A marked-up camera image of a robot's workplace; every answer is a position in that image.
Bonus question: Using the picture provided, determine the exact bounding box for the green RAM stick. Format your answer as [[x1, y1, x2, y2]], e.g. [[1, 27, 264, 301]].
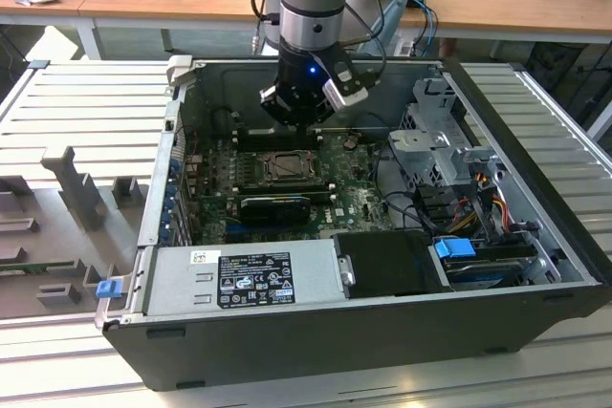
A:
[[0, 260, 80, 276]]

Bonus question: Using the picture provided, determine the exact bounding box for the pale blue teach pendant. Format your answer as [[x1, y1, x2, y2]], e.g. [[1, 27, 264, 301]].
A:
[[362, 0, 410, 55]]

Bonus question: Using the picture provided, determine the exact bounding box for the black graphics card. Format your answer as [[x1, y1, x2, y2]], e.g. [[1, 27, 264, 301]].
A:
[[238, 196, 311, 225]]

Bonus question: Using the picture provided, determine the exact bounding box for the black open PC case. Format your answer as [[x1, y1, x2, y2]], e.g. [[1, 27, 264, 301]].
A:
[[95, 56, 612, 393]]

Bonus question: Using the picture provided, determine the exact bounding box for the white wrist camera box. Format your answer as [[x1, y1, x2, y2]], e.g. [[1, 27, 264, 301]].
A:
[[322, 61, 372, 109]]

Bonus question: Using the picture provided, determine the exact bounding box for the yellow and red wire bundle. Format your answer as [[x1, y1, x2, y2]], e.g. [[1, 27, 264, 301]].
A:
[[448, 192, 512, 233]]

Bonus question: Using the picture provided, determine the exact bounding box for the CPU socket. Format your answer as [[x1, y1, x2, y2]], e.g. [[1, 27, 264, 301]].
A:
[[260, 150, 321, 185]]

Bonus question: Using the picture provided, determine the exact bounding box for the grey power supply unit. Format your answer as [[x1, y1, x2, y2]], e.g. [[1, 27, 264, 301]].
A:
[[142, 238, 346, 316]]

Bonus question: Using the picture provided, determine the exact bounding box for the grey plastic case handle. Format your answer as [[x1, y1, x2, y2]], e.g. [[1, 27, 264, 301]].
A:
[[165, 55, 193, 90]]

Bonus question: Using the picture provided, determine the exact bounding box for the metal socket cover frame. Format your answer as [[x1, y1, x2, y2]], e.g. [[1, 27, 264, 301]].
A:
[[261, 152, 320, 183]]

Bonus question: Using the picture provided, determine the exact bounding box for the silver power supply handle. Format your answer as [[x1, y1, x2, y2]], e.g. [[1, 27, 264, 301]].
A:
[[337, 254, 358, 288]]

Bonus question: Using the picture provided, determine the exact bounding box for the green motherboard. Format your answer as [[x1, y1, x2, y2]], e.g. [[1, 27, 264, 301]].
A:
[[184, 133, 407, 245]]

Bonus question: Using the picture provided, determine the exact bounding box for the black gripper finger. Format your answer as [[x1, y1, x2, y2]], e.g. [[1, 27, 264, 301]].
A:
[[260, 85, 307, 151], [306, 94, 337, 151]]

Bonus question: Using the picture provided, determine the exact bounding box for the blue disk carrier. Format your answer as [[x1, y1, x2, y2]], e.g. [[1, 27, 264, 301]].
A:
[[433, 235, 525, 290]]

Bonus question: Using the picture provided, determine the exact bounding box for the black RAM slot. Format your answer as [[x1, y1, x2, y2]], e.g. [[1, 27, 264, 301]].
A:
[[246, 128, 321, 140], [237, 137, 320, 151]]

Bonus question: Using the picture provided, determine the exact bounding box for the silver metal disk bay cage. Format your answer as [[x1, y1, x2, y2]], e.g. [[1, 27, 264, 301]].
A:
[[386, 76, 508, 189]]

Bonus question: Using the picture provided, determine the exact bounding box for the grey parts rack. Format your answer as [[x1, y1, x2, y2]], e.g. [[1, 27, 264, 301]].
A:
[[0, 144, 154, 321]]

